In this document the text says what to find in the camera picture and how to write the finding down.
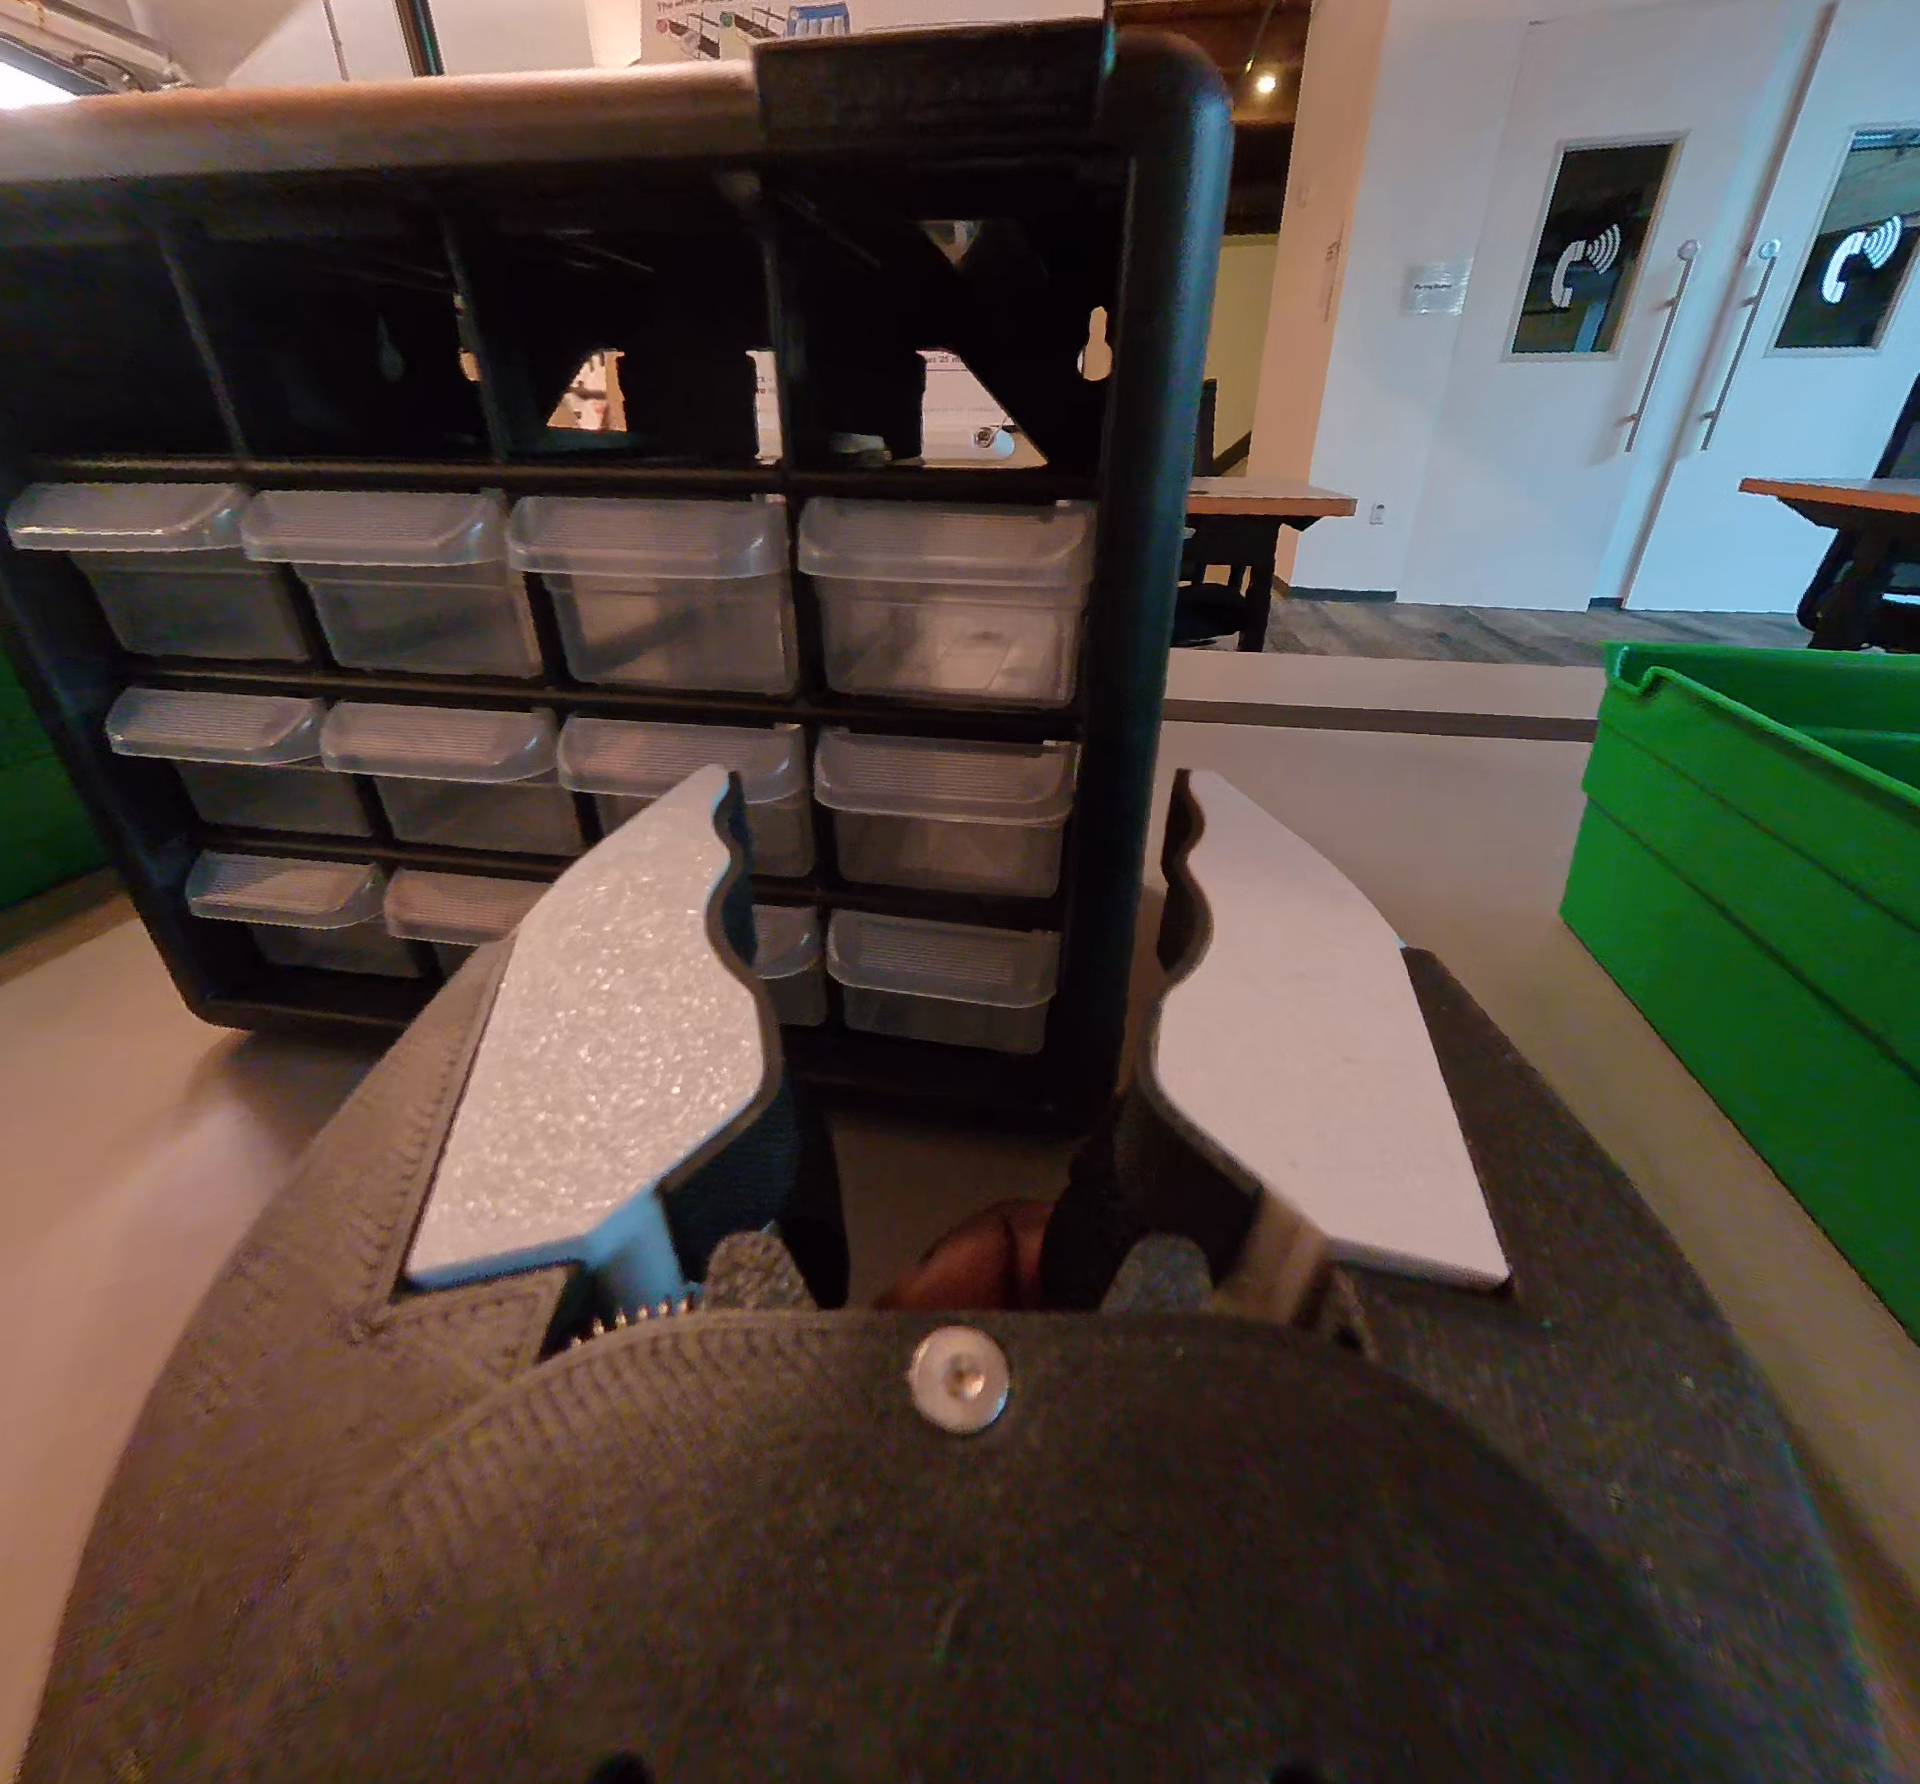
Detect black drawer cabinet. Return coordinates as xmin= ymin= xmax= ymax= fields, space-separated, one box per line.
xmin=0 ymin=27 xmax=1235 ymax=1133

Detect set of clear drawers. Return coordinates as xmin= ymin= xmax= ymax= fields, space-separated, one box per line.
xmin=6 ymin=478 xmax=1099 ymax=1058

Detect white phone booth door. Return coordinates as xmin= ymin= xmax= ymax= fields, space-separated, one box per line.
xmin=1634 ymin=0 xmax=1920 ymax=617
xmin=1475 ymin=6 xmax=1839 ymax=617

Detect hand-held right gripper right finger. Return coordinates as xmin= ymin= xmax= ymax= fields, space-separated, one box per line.
xmin=1143 ymin=765 xmax=1512 ymax=1324

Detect black textured block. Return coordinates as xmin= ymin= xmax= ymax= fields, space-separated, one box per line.
xmin=755 ymin=20 xmax=1118 ymax=154

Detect wooden table black legs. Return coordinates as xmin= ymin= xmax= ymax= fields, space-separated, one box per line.
xmin=1739 ymin=470 xmax=1920 ymax=578
xmin=1182 ymin=470 xmax=1359 ymax=653

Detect green plastic bin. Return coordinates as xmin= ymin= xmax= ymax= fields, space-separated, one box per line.
xmin=1561 ymin=641 xmax=1920 ymax=1343
xmin=0 ymin=606 xmax=112 ymax=917

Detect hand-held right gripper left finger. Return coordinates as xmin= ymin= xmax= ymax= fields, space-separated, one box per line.
xmin=402 ymin=765 xmax=786 ymax=1313

